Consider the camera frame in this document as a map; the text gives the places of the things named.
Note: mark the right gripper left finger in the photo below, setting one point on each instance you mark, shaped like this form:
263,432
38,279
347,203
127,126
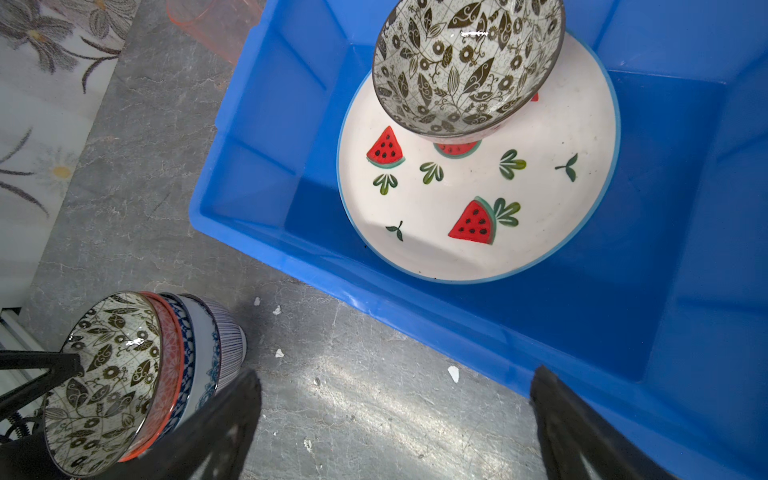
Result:
217,438

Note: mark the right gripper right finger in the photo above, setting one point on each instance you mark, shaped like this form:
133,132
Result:
573,435

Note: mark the black white patterned bowl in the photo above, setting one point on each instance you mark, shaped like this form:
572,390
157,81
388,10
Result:
91,419
455,71

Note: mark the red rimmed bowl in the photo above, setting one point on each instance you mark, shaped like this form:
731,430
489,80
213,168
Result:
170,374

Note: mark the watermelon pattern plate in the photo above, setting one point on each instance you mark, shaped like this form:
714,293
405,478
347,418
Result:
519,196

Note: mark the blue plastic bin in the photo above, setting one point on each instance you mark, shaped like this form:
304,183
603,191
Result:
655,312

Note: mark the blue white striped bowl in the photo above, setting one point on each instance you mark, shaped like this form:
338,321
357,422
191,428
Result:
233,342

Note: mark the blue zigzag pattern bowl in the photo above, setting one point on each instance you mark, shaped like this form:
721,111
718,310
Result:
201,357

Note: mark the pink glass cup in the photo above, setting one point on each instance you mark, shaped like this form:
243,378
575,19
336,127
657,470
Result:
222,26

